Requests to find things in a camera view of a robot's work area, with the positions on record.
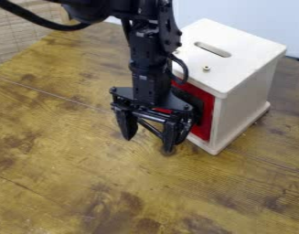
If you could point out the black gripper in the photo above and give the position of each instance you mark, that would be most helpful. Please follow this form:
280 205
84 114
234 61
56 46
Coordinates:
132 99

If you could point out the black metal drawer handle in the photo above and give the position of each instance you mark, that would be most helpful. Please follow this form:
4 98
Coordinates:
182 108

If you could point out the red drawer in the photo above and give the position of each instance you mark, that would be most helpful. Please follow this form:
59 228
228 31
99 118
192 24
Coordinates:
157 93

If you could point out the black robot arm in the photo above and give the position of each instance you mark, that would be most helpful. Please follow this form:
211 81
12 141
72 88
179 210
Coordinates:
148 26

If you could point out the white wooden box cabinet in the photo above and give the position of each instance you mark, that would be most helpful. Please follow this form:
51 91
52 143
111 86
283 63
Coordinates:
231 65

